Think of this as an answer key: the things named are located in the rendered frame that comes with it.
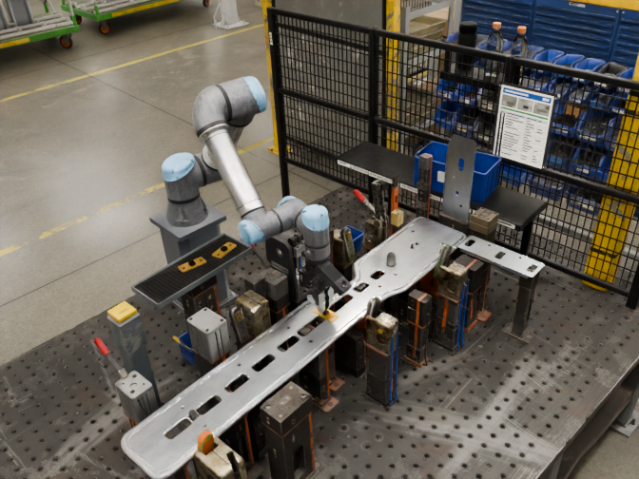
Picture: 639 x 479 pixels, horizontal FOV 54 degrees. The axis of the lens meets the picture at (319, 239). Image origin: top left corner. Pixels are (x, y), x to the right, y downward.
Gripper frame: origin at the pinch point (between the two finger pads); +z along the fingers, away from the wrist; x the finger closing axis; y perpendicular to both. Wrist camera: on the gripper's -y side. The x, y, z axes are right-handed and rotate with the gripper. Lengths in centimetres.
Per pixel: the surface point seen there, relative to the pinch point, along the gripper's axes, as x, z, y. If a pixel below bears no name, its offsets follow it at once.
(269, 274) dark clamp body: 3.6, -5.8, 20.8
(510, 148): -101, -17, -7
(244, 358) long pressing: 29.7, 2.2, 5.3
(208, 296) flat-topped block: 21.9, -3.7, 29.9
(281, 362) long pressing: 23.8, 2.2, -4.1
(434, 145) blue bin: -96, -12, 24
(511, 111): -101, -32, -5
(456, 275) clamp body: -38.5, -1.3, -23.2
